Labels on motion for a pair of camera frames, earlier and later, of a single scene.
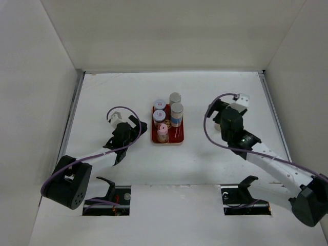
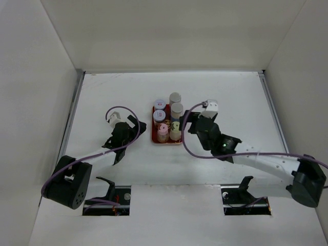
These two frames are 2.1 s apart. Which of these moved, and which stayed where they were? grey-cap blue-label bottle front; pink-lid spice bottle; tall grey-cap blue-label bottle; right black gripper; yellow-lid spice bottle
Moved: yellow-lid spice bottle; right black gripper
Stayed: grey-cap blue-label bottle front; tall grey-cap blue-label bottle; pink-lid spice bottle
